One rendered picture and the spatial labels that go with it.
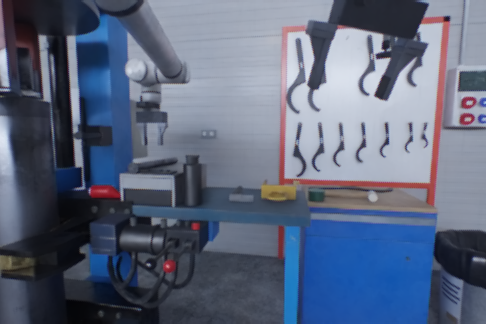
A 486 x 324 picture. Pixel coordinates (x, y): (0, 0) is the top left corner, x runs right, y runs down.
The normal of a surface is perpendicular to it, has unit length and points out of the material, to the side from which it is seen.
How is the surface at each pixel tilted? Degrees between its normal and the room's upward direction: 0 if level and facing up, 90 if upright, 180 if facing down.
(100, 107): 90
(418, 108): 90
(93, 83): 90
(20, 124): 90
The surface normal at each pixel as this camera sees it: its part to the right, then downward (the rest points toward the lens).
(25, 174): 0.74, 0.07
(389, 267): -0.18, 0.11
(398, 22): 0.09, 0.50
